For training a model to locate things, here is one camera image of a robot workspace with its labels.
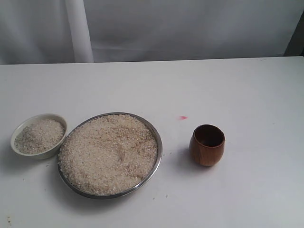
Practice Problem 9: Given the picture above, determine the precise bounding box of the steel pan of rice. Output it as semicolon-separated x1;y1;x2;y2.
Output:
57;113;162;200

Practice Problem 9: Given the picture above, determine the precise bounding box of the brown wooden cup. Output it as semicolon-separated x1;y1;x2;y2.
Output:
189;124;225;167

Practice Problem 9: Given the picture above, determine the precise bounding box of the white ceramic bowl with rice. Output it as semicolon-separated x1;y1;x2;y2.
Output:
10;114;67;160

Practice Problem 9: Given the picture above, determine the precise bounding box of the white curtain backdrop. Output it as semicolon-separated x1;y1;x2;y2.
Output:
0;0;304;64

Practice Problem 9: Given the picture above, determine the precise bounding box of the dark frame post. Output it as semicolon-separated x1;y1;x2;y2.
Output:
284;20;304;57

